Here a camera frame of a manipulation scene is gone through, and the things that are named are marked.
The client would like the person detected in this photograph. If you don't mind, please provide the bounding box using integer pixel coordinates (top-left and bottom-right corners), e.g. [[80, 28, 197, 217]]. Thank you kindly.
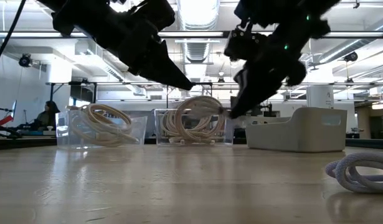
[[34, 100, 61, 132]]

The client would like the black horizontal frame bar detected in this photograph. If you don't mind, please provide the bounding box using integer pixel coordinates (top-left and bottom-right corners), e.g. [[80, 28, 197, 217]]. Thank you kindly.
[[0, 30, 383, 39]]

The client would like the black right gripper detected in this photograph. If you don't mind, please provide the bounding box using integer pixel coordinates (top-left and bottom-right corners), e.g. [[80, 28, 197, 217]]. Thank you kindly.
[[229, 14, 332, 119]]

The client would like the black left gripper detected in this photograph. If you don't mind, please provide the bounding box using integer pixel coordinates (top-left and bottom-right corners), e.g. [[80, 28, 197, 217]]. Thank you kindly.
[[52, 0, 196, 91]]

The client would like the white plastic bin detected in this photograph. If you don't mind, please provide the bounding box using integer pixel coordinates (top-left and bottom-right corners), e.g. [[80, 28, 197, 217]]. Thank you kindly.
[[244, 106, 348, 153]]

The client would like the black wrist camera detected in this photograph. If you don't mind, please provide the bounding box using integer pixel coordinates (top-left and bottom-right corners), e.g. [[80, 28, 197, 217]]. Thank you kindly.
[[128, 0, 176, 34], [224, 27, 269, 62]]

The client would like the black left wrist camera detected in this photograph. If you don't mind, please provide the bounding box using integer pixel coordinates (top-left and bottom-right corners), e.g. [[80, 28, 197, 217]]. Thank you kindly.
[[128, 0, 176, 34]]

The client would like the clear plastic container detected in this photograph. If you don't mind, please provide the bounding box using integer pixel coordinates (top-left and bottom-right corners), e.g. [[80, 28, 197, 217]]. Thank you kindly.
[[153, 108, 235, 146], [55, 107, 148, 149]]

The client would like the thin cream coiled cable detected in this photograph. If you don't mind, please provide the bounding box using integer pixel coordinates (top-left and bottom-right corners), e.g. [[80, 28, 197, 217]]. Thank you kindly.
[[66, 103, 133, 133]]

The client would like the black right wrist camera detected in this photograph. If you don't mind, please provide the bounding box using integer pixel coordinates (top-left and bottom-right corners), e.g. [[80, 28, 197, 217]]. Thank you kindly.
[[224, 27, 269, 62]]

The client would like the white round column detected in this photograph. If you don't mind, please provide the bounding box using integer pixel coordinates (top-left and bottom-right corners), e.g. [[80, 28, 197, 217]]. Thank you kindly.
[[306, 85, 335, 110]]

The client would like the lavender braided cable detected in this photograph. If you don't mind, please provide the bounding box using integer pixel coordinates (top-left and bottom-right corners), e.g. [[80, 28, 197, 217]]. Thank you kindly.
[[324, 151, 383, 195]]

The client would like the silver ceiling duct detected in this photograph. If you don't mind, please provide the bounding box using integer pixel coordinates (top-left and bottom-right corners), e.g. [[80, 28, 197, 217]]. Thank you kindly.
[[177, 0, 222, 82]]

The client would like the cream HDMI cable bundle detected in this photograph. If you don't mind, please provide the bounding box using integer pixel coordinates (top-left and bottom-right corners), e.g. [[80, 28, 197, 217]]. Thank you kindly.
[[169, 95, 228, 145]]

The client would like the black ceiling camera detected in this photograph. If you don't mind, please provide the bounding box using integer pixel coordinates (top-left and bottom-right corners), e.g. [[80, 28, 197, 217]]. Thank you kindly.
[[18, 53, 33, 68], [344, 51, 359, 63]]

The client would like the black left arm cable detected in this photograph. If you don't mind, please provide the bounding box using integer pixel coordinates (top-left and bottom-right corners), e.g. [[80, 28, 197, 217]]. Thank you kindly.
[[0, 0, 27, 74]]

